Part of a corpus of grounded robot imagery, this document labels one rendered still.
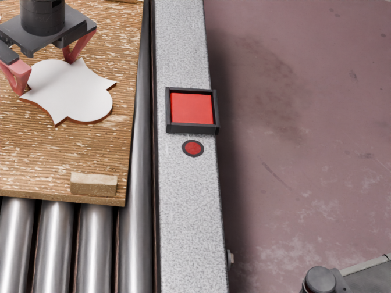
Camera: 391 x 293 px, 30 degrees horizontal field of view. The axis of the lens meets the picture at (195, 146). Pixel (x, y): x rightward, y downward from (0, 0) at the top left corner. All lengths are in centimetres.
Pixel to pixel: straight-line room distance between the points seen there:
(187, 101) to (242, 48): 155
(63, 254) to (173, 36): 44
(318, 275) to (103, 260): 84
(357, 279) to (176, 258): 93
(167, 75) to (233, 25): 158
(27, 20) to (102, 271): 33
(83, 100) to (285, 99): 150
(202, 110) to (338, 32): 177
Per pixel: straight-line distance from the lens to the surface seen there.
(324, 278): 166
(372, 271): 182
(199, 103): 106
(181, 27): 120
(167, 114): 103
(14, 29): 99
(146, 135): 103
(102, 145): 98
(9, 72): 102
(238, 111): 237
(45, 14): 95
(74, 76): 106
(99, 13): 118
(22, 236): 92
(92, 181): 91
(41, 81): 105
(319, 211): 218
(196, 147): 102
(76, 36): 101
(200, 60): 115
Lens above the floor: 168
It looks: 49 degrees down
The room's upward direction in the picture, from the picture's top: 12 degrees clockwise
